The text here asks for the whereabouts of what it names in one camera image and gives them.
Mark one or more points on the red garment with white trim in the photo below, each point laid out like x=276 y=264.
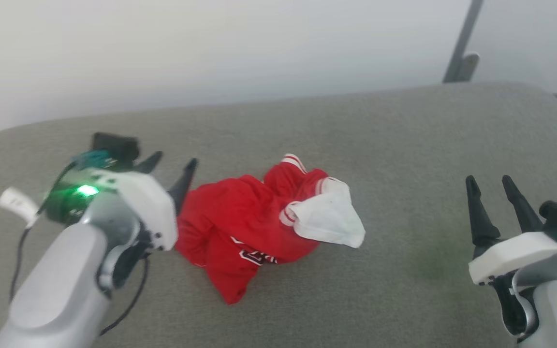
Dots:
x=240 y=217

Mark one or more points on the right gripper, white shell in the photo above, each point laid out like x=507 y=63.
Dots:
x=515 y=256

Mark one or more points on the grey fabric sofa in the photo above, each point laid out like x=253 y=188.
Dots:
x=404 y=145

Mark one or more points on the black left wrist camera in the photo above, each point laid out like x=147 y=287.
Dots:
x=114 y=145

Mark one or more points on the left gripper, white shell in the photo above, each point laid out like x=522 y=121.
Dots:
x=138 y=198

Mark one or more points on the grey metal stand pole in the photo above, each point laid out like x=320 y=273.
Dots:
x=462 y=48

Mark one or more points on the right robot arm, grey white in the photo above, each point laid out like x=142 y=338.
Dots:
x=549 y=309

